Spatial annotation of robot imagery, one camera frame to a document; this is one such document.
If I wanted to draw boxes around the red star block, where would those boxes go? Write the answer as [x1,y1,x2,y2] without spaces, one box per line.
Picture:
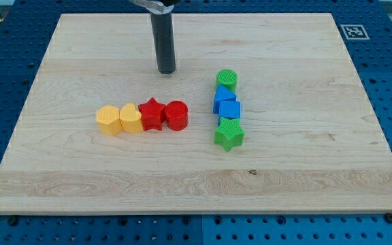
[138,98,166,131]

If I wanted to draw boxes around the white fiducial marker tag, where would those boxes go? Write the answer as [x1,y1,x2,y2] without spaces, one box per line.
[340,24,370,40]

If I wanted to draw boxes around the yellow hexagon block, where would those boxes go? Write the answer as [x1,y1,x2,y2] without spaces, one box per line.
[96,105,123,135]

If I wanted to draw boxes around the light wooden board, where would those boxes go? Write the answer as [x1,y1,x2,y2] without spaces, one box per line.
[0,13,392,216]

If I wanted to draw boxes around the blue triangle block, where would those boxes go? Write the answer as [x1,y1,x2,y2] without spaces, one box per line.
[212,85,237,114]

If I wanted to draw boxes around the blue cube block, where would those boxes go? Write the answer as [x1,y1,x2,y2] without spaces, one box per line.
[218,101,241,125]

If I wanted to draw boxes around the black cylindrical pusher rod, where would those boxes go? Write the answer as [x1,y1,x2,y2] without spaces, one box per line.
[150,13,176,74]

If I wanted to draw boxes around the yellow heart block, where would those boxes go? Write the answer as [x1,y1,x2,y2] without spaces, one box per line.
[119,103,144,133]

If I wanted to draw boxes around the green star block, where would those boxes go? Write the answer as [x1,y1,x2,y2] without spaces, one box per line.
[214,117,245,152]

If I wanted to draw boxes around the green cylinder block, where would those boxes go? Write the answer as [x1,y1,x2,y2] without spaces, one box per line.
[216,69,238,93]

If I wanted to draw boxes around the red cylinder block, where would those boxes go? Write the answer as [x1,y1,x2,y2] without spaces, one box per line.
[165,100,189,131]

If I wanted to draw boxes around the silver clamp on rod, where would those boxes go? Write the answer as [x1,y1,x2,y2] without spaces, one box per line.
[129,0,177,15]

